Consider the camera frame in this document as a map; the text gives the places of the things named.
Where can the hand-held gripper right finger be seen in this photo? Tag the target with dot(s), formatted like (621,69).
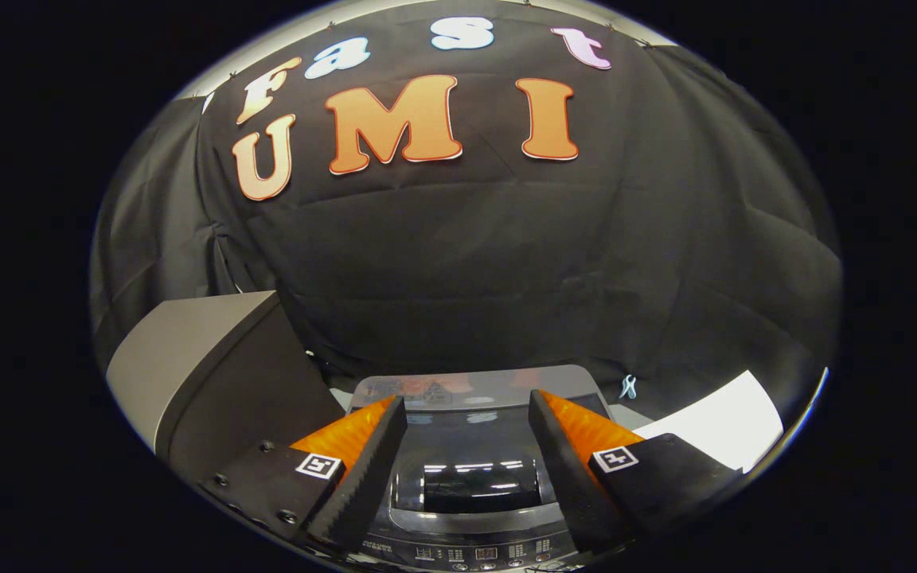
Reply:
(566,477)

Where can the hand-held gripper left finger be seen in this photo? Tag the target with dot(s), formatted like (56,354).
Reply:
(367,477)

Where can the dark transparent washing machine lid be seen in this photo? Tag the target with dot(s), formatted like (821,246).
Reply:
(470,469)

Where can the grey washing machine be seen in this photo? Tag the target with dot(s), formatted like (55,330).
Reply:
(466,541)

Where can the small pale blue clip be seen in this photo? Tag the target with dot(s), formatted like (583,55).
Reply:
(627,387)

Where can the white flat board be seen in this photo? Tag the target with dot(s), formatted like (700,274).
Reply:
(717,422)

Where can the grey box cabinet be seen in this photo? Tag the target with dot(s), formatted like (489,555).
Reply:
(204,358)

